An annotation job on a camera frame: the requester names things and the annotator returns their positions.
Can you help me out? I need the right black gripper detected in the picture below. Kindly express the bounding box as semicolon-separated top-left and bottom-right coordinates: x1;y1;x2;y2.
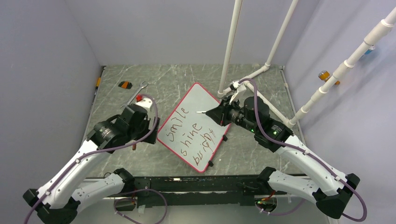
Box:
206;95;258;133

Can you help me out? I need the red framed whiteboard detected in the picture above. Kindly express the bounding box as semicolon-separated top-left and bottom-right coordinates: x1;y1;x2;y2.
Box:
157;83;230;173

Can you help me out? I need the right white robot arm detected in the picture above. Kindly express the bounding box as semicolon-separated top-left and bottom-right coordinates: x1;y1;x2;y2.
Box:
205;97;360;219

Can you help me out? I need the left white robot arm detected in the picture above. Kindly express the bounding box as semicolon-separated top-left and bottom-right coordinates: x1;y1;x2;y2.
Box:
23;98;160;224

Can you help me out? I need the silver wrench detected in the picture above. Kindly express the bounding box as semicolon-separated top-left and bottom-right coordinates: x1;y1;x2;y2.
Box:
120;81;148;108

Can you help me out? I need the black orange brush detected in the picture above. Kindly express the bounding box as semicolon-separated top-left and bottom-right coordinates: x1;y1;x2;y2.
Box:
118;81;133;89

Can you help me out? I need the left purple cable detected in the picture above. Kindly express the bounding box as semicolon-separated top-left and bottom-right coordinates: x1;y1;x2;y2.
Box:
23;94;159;224

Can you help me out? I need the white pvc pipe frame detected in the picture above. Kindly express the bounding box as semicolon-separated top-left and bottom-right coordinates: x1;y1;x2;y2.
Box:
217;0;298;128

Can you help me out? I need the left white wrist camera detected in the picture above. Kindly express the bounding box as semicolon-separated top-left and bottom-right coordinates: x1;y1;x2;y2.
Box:
135;95;155;117

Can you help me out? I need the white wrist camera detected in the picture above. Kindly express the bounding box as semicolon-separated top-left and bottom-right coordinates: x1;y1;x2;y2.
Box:
135;95;155;117
229;81;246;105

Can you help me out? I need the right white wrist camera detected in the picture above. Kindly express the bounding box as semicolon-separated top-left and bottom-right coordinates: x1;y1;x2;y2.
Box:
229;81;246;105

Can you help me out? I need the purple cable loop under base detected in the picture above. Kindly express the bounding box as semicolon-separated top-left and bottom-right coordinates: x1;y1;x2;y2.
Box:
113;189;168;224

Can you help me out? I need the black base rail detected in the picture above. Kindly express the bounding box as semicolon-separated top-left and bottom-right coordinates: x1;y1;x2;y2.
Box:
114;175;274;207

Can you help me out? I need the orange yellow wall fitting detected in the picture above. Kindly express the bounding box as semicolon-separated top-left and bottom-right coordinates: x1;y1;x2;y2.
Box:
318;70;331;82

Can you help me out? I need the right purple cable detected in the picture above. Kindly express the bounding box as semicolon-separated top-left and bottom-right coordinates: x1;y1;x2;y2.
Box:
238;77;368;223

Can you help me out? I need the aluminium frame rail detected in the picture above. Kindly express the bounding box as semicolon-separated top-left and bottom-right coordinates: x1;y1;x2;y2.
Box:
49;181;332;224

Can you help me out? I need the blue wall fitting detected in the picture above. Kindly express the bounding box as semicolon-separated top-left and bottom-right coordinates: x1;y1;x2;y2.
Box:
364;45;375;55

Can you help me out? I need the white pipe on wall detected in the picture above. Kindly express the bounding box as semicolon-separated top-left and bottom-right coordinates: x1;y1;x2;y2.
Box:
286;8;396;128

